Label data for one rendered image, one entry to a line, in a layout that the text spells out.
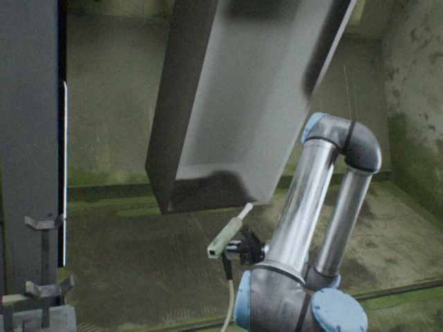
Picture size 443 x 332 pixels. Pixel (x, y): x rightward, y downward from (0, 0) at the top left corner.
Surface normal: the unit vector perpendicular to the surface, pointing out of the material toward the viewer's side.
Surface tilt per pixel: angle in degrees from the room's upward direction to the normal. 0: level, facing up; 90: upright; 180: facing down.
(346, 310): 5
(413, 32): 90
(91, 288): 0
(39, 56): 90
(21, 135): 90
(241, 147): 102
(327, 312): 5
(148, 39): 57
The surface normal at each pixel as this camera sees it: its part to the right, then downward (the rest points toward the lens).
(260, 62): 0.35, 0.65
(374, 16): 0.35, 0.48
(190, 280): 0.16, -0.88
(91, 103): 0.38, -0.08
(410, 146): -0.92, 0.04
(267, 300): -0.07, -0.50
